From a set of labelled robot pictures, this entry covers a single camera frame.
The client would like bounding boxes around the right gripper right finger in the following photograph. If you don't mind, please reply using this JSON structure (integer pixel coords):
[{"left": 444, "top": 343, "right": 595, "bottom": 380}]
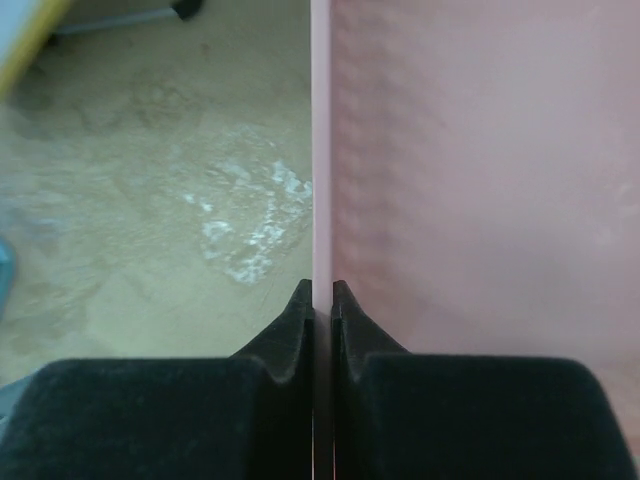
[{"left": 332, "top": 281, "right": 638, "bottom": 479}]

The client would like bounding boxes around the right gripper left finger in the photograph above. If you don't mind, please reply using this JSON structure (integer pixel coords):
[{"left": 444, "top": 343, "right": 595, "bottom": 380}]
[{"left": 1, "top": 280, "right": 314, "bottom": 479}]

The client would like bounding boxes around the pink plastic basket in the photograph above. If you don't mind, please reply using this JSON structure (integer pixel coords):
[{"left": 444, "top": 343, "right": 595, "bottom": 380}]
[{"left": 311, "top": 1, "right": 639, "bottom": 479}]

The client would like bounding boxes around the blue plastic basket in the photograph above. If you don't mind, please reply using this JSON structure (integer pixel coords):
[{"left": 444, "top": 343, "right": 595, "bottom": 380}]
[{"left": 0, "top": 238, "right": 16, "bottom": 315}]

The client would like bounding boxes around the yellow framed whiteboard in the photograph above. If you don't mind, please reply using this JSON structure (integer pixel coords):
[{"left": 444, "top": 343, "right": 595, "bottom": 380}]
[{"left": 0, "top": 0, "right": 204, "bottom": 99}]

